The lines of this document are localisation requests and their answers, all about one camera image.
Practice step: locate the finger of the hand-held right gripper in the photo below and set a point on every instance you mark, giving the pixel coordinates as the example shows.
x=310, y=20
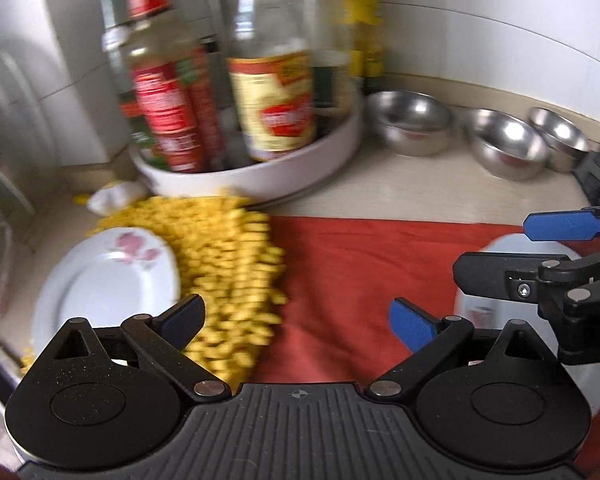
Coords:
x=485, y=272
x=555, y=225

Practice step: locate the red cloth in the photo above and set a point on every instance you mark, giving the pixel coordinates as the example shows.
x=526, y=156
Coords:
x=340, y=280

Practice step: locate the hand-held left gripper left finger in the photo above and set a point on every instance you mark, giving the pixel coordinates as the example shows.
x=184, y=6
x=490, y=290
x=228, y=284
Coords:
x=182, y=320

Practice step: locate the clear bottle purple label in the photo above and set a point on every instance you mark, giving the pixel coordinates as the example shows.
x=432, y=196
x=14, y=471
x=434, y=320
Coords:
x=325, y=35

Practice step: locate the slim red label bottle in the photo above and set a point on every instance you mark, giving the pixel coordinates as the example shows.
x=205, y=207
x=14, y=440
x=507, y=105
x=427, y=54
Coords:
x=205, y=115

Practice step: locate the clear bottle yellow red label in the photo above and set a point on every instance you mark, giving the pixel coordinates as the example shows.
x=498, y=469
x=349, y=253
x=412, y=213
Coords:
x=275, y=105

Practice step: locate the small white object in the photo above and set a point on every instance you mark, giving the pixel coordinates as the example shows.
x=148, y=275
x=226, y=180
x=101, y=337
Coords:
x=111, y=196

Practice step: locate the white floral plate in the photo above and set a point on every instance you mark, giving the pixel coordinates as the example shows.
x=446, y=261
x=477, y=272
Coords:
x=100, y=290
x=472, y=306

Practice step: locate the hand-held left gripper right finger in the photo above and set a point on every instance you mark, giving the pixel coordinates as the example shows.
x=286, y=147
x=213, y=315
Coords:
x=412, y=327

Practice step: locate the green red label bottle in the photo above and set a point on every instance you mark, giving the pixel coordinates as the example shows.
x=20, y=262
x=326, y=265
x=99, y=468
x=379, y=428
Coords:
x=117, y=35

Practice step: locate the green yellow label bottle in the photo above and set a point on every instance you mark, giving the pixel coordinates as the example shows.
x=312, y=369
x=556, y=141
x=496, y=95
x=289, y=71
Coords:
x=362, y=25

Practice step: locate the yellow chenille cloth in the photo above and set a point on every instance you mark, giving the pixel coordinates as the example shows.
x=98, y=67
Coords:
x=230, y=270

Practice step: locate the red label sauce bottle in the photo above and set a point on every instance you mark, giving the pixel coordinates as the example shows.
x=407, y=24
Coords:
x=165, y=105

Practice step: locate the white turntable rack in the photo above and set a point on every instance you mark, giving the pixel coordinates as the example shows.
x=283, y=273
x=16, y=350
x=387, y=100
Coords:
x=260, y=180

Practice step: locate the stainless steel bowl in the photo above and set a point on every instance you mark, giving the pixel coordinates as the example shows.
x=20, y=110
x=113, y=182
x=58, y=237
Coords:
x=505, y=140
x=560, y=132
x=410, y=115

